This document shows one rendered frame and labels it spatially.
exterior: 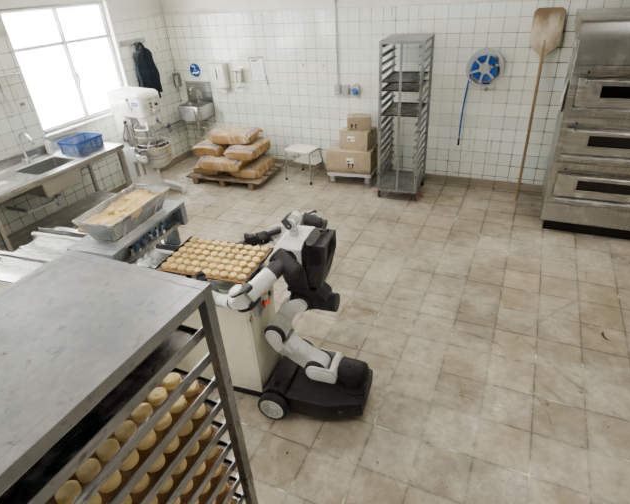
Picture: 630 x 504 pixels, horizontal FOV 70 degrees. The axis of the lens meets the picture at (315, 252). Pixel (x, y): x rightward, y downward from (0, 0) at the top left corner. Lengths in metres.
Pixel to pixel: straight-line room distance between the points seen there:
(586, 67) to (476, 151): 1.79
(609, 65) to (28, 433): 4.74
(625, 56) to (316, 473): 4.08
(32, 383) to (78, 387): 0.09
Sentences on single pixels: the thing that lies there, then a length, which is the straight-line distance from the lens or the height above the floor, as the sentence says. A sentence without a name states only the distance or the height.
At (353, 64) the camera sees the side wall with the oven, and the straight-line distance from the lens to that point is 6.26.
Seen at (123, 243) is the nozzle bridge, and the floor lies 1.18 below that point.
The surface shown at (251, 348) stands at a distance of 2.91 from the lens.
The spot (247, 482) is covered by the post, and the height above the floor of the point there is 1.06.
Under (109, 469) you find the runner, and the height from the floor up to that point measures 1.59.
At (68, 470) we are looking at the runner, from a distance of 1.02.
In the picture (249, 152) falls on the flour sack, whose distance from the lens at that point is 6.19.
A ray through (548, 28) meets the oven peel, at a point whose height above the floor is 1.84.
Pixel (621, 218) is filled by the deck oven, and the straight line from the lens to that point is 5.36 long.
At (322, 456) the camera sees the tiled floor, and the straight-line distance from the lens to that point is 2.94.
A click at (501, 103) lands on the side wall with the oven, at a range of 5.97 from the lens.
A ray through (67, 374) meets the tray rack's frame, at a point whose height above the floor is 1.82.
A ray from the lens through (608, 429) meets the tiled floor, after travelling 3.42.
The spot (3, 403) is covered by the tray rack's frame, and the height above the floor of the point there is 1.82.
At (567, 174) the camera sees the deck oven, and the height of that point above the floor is 0.65.
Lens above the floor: 2.42
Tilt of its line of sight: 31 degrees down
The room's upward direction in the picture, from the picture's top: 4 degrees counter-clockwise
